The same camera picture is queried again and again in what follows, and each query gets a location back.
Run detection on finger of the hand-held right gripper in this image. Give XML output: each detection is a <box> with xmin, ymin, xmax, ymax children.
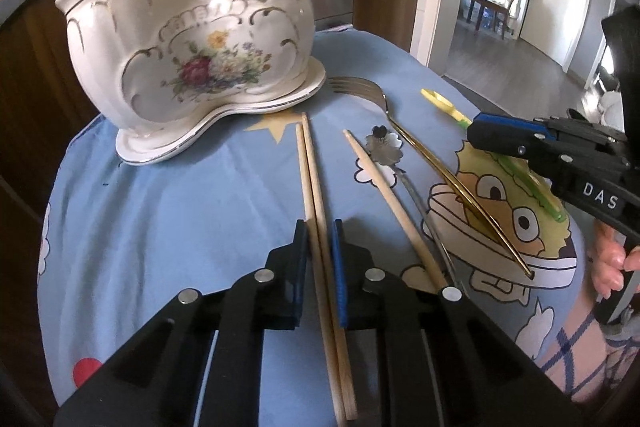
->
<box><xmin>472</xmin><ymin>112</ymin><xmax>632</xmax><ymax>145</ymax></box>
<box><xmin>466</xmin><ymin>123</ymin><xmax>578</xmax><ymax>178</ymax></box>

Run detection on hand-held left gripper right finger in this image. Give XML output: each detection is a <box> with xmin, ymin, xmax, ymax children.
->
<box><xmin>331</xmin><ymin>219</ymin><xmax>587</xmax><ymax>427</ymax></box>

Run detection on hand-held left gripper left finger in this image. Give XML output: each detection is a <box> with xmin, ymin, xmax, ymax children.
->
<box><xmin>54</xmin><ymin>219</ymin><xmax>309</xmax><ymax>427</ymax></box>

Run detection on yellow-green plastic utensil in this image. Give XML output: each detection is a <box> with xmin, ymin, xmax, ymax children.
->
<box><xmin>421</xmin><ymin>88</ymin><xmax>569</xmax><ymax>223</ymax></box>

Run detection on wooden chopstick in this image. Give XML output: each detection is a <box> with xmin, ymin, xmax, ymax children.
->
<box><xmin>295</xmin><ymin>123</ymin><xmax>349</xmax><ymax>426</ymax></box>
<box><xmin>343</xmin><ymin>129</ymin><xmax>449</xmax><ymax>294</ymax></box>

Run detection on pair of wooden chopsticks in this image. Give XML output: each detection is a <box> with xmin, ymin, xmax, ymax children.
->
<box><xmin>301</xmin><ymin>113</ymin><xmax>360</xmax><ymax>421</ymax></box>

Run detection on white floral ceramic utensil holder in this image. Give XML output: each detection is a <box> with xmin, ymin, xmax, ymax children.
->
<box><xmin>54</xmin><ymin>0</ymin><xmax>315</xmax><ymax>134</ymax></box>

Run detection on person's right hand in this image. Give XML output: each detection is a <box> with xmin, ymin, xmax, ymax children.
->
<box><xmin>592</xmin><ymin>221</ymin><xmax>640</xmax><ymax>299</ymax></box>

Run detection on blue cartoon printed tablecloth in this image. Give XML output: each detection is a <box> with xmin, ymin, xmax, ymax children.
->
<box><xmin>42</xmin><ymin>27</ymin><xmax>589</xmax><ymax>427</ymax></box>

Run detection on flower-shaped silver spoon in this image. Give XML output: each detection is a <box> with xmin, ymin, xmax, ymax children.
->
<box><xmin>364</xmin><ymin>125</ymin><xmax>471</xmax><ymax>298</ymax></box>

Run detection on wooden chair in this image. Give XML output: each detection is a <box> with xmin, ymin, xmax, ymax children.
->
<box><xmin>467</xmin><ymin>0</ymin><xmax>524</xmax><ymax>39</ymax></box>

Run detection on person's plaid clothed leg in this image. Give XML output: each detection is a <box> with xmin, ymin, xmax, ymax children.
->
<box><xmin>542</xmin><ymin>294</ymin><xmax>636</xmax><ymax>405</ymax></box>

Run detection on wooden kitchen cabinet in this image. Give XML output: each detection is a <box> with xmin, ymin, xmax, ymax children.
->
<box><xmin>0</xmin><ymin>0</ymin><xmax>101</xmax><ymax>218</ymax></box>

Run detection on gold-handled fork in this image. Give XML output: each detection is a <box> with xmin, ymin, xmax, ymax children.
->
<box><xmin>327</xmin><ymin>76</ymin><xmax>537</xmax><ymax>281</ymax></box>

